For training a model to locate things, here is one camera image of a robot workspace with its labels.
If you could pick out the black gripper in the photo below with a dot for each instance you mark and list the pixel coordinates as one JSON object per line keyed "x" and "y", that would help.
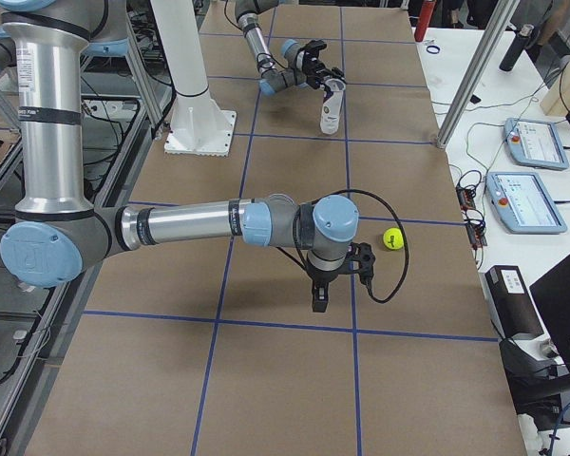
{"x": 313, "y": 77}
{"x": 322, "y": 279}

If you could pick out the white blue tennis ball can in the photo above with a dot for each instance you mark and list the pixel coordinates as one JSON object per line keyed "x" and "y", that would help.
{"x": 331, "y": 109}

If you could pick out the yellow tennis ball Wilson logo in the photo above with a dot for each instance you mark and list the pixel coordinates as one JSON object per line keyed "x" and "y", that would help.
{"x": 393, "y": 238}

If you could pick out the red bottle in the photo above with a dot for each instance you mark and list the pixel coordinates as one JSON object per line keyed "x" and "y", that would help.
{"x": 423, "y": 20}

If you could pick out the small electronics board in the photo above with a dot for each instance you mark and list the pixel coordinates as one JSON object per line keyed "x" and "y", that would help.
{"x": 473, "y": 218}

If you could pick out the black bottle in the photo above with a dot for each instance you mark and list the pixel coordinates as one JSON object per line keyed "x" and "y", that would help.
{"x": 517, "y": 46}

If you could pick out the black box with label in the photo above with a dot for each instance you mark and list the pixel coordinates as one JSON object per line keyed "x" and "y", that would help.
{"x": 516, "y": 315}

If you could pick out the far teach pendant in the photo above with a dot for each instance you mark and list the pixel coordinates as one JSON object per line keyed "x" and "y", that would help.
{"x": 535, "y": 144}

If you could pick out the teach pendant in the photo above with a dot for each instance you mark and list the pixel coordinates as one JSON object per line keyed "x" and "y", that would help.
{"x": 522, "y": 203}
{"x": 535, "y": 144}

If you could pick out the near teach pendant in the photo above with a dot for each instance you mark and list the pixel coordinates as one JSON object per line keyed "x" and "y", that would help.
{"x": 522, "y": 203}

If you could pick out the black monitor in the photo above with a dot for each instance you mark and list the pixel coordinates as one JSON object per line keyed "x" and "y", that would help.
{"x": 551, "y": 294}

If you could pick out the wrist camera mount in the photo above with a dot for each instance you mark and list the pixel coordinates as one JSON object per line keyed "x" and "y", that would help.
{"x": 361, "y": 262}
{"x": 313, "y": 48}

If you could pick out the white camera mast base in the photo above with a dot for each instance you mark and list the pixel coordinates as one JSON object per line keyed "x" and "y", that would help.
{"x": 197, "y": 125}

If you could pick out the aluminium frame post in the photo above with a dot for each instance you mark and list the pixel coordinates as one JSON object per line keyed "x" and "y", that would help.
{"x": 476, "y": 68}

